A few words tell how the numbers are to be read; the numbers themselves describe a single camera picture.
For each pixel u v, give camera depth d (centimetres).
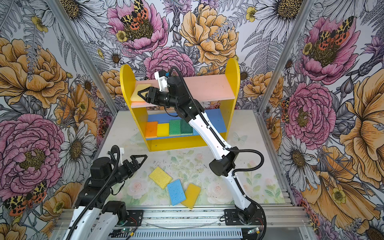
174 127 91
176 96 54
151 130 89
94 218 50
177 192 79
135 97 70
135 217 74
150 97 60
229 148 54
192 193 81
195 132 89
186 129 91
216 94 72
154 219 76
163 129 90
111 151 66
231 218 74
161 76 62
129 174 66
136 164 64
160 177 87
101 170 53
